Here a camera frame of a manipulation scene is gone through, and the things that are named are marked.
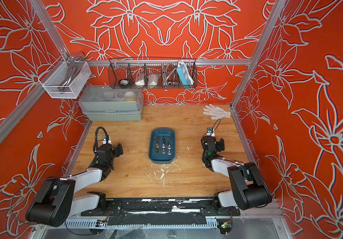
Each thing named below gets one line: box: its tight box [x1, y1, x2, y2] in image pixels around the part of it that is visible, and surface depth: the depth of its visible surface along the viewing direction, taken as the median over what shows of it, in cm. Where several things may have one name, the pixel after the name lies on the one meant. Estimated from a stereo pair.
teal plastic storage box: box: [148, 127, 176, 165], surface depth 96 cm
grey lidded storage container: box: [78, 85, 145, 121], surface depth 103 cm
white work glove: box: [202, 103, 231, 120], surface depth 116 cm
